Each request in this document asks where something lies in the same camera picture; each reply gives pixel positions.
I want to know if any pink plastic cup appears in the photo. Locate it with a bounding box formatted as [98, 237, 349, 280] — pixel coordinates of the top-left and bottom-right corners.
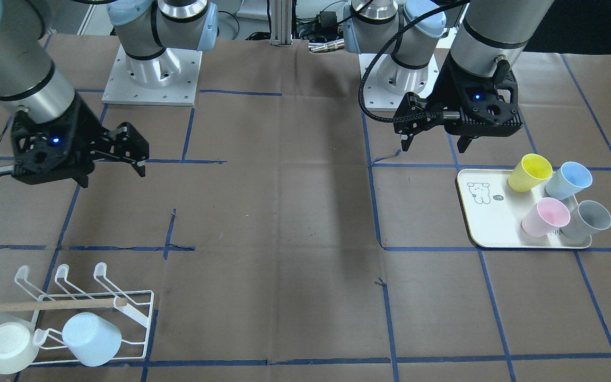
[521, 197, 571, 237]

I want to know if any grey plastic cup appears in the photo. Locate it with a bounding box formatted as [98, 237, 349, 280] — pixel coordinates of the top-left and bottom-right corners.
[561, 200, 611, 239]

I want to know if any black braided cable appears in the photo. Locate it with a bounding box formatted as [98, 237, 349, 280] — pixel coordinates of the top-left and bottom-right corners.
[357, 0, 470, 125]

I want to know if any white wire cup rack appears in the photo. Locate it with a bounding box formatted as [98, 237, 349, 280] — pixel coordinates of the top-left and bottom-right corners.
[0, 263, 155, 367]

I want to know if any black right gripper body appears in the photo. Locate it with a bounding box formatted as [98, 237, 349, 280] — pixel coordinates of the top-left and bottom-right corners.
[0, 95, 150, 185]

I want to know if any aluminium frame post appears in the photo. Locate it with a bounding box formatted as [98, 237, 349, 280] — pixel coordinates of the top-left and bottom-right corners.
[267, 1, 296, 47]

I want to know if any cream plastic tray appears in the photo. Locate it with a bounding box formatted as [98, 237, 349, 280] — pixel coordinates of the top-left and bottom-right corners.
[456, 168, 592, 250]

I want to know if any pale green white cup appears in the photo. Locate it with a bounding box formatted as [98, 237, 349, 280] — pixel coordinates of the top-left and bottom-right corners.
[0, 322, 39, 375]

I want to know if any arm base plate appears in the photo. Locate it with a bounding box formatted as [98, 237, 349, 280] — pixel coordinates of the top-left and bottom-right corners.
[102, 47, 202, 107]
[363, 54, 439, 112]

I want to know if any yellow plastic cup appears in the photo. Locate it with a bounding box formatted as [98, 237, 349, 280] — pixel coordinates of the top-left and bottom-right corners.
[507, 154, 553, 193]

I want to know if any light blue plastic cup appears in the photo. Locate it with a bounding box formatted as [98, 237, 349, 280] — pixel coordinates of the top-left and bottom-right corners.
[62, 312, 122, 367]

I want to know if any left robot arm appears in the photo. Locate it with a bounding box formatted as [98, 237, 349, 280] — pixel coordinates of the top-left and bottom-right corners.
[343, 1, 552, 153]

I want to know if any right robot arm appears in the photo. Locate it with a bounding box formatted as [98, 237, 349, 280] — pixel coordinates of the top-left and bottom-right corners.
[0, 1, 218, 188]

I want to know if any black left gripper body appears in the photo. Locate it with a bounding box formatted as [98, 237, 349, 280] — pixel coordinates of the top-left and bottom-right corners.
[394, 54, 523, 140]

